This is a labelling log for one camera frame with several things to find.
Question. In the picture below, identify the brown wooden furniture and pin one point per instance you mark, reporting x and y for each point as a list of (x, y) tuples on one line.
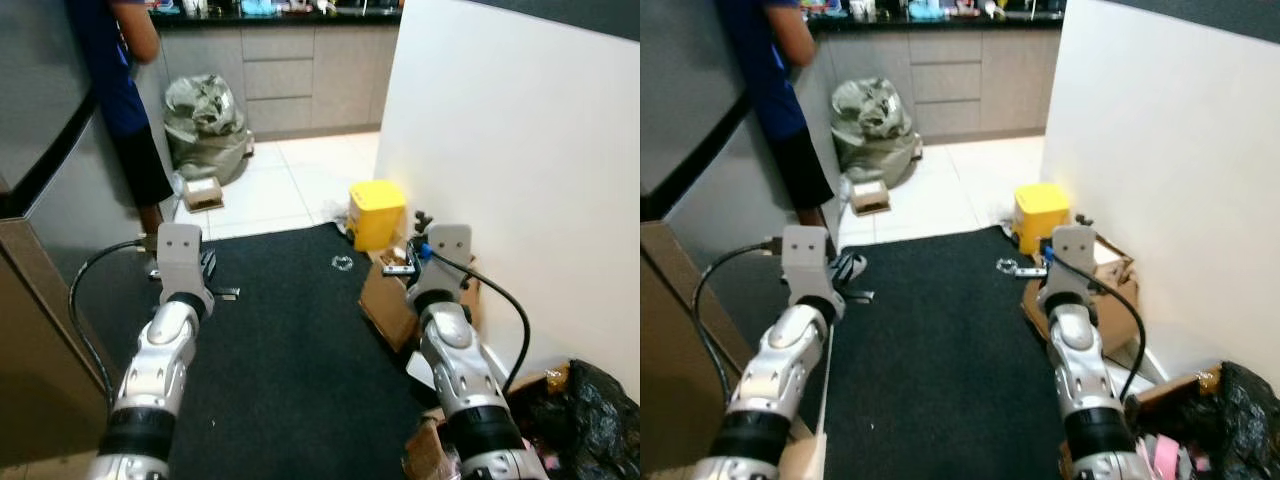
[(40, 350), (670, 350)]

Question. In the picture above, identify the small cardboard box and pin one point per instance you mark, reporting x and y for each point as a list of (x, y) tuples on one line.
[(203, 192), (868, 195)]

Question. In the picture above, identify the green filled garbage bag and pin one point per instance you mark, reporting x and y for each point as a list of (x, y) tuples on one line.
[(205, 125), (875, 125)]

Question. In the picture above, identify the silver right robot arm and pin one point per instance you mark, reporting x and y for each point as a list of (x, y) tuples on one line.
[(1080, 370), (455, 370)]

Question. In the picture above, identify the small black object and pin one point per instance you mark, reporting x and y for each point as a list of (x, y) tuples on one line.
[(423, 220), (1083, 218)]

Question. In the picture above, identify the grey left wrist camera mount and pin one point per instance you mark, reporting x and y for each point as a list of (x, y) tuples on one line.
[(180, 250), (805, 255)]

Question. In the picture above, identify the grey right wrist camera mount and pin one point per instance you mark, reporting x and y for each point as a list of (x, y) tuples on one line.
[(1073, 250), (447, 245)]

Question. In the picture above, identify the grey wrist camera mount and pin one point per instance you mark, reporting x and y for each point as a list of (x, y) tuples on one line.
[(805, 255), (447, 245), (1073, 250), (180, 250)]

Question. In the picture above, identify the grey kitchen drawer cabinet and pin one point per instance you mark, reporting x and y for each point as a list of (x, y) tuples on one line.
[(290, 75), (960, 80)]

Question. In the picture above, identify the cardboard box with clutter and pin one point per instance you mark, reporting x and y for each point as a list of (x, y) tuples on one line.
[(1180, 385), (425, 450)]

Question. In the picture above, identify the black plastic bag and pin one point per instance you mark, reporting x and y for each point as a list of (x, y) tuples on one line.
[(590, 420), (1240, 410)]

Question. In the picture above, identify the open brown cardboard box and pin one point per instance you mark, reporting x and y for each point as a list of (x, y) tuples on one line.
[(385, 305), (1032, 298)]

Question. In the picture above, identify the yellow plastic bin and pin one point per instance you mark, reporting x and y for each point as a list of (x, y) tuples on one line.
[(1040, 215), (377, 215)]

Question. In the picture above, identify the person in blue shirt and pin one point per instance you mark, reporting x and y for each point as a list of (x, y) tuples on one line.
[(120, 90), (775, 90)]

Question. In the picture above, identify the black floor mat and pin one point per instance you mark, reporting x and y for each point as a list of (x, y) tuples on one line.
[(290, 350), (930, 360)]

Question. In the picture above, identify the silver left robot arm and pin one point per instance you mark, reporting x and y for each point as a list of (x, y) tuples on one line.
[(160, 360), (780, 370)]

